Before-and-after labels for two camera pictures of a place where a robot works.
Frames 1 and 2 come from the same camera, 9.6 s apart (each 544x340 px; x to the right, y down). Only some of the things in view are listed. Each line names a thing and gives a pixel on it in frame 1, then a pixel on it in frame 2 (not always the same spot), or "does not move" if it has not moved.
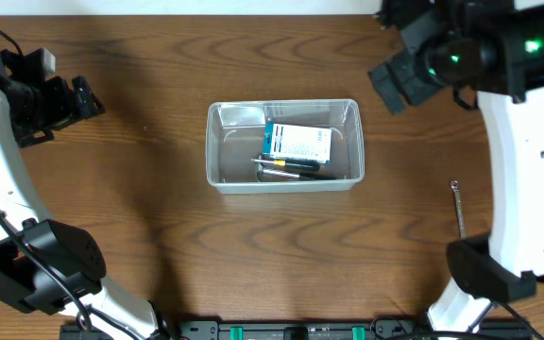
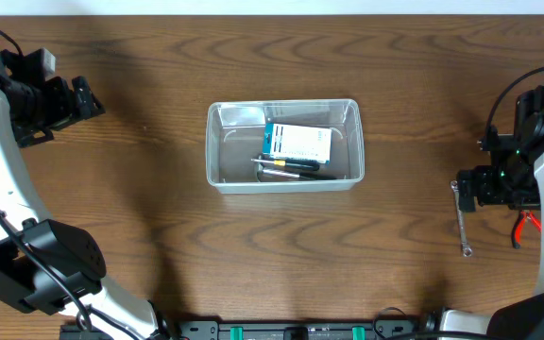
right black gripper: [407, 66] -> [467, 190]
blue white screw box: [297, 143] does not move
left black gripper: [69, 101] does not move
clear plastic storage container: [234, 137] does not move
